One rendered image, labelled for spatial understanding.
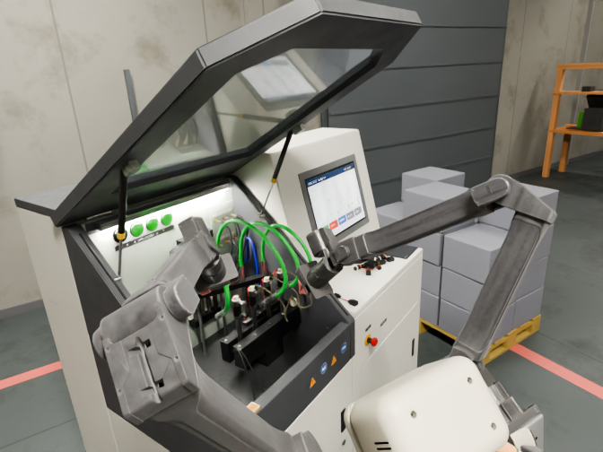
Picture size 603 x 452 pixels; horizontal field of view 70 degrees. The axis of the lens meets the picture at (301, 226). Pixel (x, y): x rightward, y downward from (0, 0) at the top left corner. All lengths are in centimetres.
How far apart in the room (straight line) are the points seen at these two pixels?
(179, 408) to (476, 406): 46
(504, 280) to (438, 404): 32
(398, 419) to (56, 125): 371
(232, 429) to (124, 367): 16
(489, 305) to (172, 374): 65
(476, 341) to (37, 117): 366
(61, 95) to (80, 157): 50
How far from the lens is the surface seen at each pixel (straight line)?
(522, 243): 93
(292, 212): 171
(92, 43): 411
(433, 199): 288
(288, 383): 140
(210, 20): 439
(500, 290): 94
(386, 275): 194
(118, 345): 52
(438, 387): 73
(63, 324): 172
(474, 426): 76
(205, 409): 53
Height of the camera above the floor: 185
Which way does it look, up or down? 20 degrees down
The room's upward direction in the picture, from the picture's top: 3 degrees counter-clockwise
